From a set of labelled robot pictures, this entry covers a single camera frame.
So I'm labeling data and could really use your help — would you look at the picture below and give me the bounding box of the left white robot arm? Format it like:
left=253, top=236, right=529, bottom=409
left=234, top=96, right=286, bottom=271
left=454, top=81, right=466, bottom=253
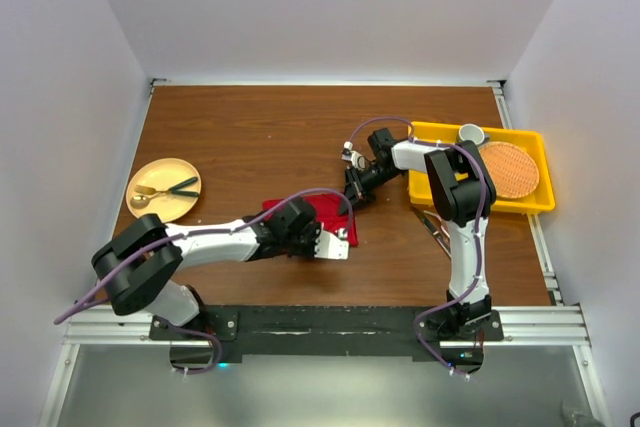
left=91, top=198, right=332, bottom=339

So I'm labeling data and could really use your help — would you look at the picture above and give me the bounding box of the red cloth napkin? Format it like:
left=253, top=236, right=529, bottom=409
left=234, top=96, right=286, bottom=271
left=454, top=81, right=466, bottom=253
left=262, top=193, right=359, bottom=247

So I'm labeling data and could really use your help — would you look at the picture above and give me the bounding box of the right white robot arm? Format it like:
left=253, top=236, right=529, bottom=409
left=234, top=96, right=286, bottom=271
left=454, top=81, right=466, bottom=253
left=339, top=129, right=497, bottom=340

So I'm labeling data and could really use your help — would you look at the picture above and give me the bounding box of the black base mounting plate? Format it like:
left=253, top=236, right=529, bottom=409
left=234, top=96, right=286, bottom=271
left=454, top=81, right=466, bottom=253
left=148, top=304, right=505, bottom=373

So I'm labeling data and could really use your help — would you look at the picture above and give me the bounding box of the silver knife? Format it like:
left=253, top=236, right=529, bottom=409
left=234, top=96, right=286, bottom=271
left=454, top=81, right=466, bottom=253
left=411, top=206, right=451, bottom=257

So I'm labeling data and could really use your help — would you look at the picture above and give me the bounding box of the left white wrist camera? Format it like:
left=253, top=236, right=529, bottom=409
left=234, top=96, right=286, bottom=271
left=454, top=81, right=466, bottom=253
left=314, top=229, right=350, bottom=260

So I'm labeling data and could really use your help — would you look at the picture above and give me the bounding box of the gold spoon on plate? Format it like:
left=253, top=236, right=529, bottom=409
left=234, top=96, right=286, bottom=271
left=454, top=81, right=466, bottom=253
left=129, top=192, right=169, bottom=209

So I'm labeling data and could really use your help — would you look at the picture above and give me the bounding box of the white cup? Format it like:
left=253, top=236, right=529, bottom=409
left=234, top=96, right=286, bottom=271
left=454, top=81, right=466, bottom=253
left=457, top=123, right=490, bottom=147

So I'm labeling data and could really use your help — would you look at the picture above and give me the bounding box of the silver fork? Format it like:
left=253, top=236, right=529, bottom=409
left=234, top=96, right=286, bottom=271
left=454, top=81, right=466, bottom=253
left=422, top=210, right=450, bottom=240

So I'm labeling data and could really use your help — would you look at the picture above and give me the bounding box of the purple cable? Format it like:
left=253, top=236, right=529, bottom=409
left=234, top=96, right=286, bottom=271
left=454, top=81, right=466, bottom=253
left=53, top=188, right=356, bottom=376
left=344, top=117, right=494, bottom=378

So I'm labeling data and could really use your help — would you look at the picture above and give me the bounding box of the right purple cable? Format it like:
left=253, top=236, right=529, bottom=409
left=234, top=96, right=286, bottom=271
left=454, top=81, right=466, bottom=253
left=344, top=117, right=494, bottom=378

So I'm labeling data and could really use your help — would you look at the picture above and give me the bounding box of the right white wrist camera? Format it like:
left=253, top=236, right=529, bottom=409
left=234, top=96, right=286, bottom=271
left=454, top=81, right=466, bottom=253
left=341, top=141, right=369, bottom=171

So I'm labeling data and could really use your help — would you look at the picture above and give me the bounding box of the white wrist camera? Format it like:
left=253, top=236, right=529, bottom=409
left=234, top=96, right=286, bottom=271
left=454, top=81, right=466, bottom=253
left=314, top=229, right=350, bottom=260
left=341, top=141, right=369, bottom=171

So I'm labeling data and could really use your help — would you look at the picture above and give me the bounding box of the orange woven coaster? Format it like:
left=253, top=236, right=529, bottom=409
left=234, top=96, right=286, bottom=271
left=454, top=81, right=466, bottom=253
left=479, top=141, right=540, bottom=200

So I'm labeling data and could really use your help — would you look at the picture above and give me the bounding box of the yellow plastic tray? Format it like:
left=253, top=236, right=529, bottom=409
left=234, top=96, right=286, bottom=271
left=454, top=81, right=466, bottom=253
left=408, top=121, right=555, bottom=215

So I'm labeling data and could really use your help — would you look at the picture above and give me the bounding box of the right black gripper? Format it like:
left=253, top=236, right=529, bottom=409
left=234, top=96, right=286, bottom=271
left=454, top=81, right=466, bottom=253
left=339, top=163, right=405, bottom=217

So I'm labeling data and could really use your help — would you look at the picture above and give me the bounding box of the round wooden plate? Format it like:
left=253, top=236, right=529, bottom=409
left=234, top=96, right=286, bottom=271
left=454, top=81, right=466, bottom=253
left=123, top=158, right=203, bottom=222

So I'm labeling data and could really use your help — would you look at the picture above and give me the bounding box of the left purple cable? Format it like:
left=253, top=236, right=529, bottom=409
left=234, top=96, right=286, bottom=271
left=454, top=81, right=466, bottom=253
left=53, top=188, right=356, bottom=376

